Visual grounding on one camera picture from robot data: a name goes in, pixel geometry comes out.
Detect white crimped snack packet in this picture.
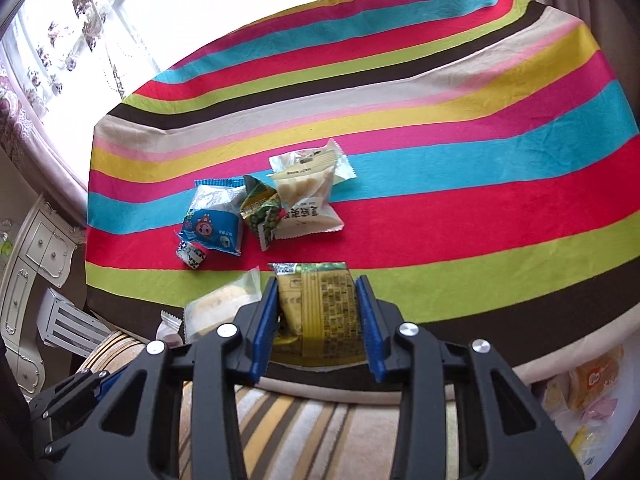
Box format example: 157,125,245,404
155,310,186,348

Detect floral lace curtain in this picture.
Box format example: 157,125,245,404
0,0,166,116

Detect yellow trimmed clear cake packet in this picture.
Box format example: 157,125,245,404
567,425,601,466

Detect clear round cake packet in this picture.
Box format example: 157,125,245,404
182,266,262,346

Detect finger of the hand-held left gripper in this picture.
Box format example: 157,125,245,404
27,369,116,418
42,402,103,461

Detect blue cartoon snack packet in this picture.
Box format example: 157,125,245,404
175,177,246,258

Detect pink snack packet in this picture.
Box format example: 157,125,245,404
582,395,621,421

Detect white chair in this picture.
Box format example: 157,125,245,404
35,287,113,356

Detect green snack packet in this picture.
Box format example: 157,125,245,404
240,175,286,253

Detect clear pale cake packet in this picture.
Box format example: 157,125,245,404
542,377,571,411

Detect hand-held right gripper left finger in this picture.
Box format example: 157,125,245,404
62,276,281,480

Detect olive gold snack packet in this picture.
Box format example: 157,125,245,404
267,260,368,368

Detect small blue white packet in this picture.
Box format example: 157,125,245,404
176,240,208,271

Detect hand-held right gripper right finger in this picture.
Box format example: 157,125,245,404
354,275,586,480

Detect purple cardboard box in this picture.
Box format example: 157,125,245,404
530,342,626,471

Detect white packet black lettering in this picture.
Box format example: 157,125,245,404
275,197,345,240

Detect white ornate dresser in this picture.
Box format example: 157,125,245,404
0,192,86,401

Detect beige striped cushion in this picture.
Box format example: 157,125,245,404
75,330,566,480

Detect clear packet white cakes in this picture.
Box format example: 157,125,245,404
269,137,357,208

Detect mauve patterned curtain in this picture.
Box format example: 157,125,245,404
0,60,93,221

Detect colourful striped blanket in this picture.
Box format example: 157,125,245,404
82,0,640,396

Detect orange cake packet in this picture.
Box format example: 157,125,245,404
570,347,623,411

